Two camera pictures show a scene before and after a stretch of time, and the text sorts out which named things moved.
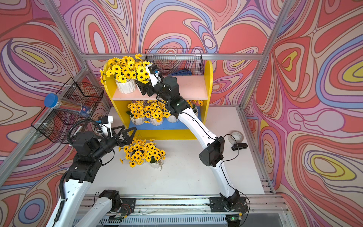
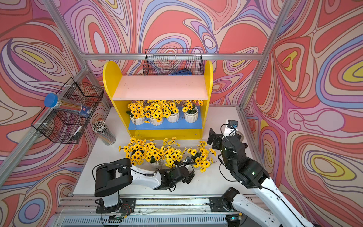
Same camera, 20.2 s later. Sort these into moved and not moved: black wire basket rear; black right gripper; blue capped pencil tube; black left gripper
Moved: black left gripper; black right gripper
Not moved: black wire basket rear; blue capped pencil tube
